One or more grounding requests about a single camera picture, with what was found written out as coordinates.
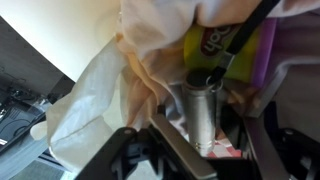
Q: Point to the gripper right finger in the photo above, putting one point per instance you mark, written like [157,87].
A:
[266,150]

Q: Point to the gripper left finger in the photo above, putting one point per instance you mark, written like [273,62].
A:
[186,150]

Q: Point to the yellow snack bag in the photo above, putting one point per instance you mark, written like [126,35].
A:
[193,50]

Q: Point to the grey slanted panel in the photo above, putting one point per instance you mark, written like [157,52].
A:
[16,163]

